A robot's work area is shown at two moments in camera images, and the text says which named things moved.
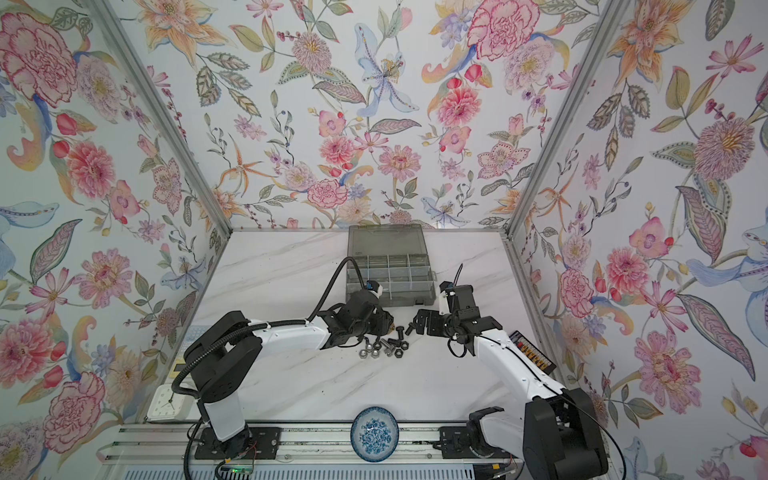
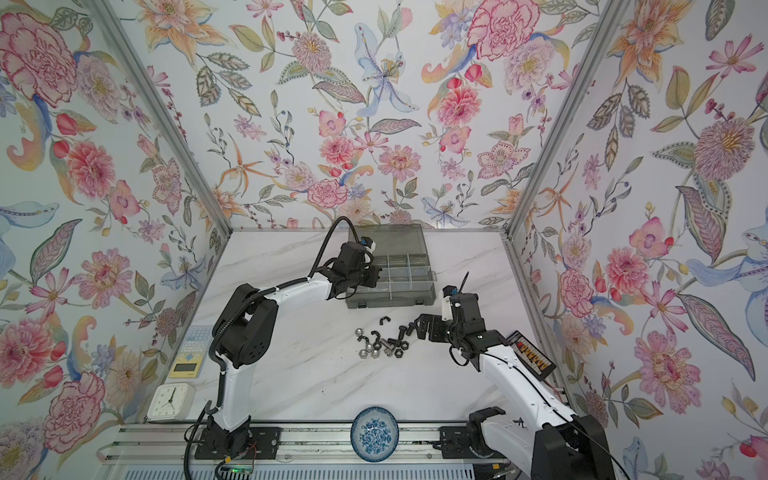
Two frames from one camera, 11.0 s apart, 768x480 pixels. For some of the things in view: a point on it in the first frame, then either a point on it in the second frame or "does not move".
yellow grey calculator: (189, 335) does not move
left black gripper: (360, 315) to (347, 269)
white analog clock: (168, 406) does not move
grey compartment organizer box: (396, 256) does not move
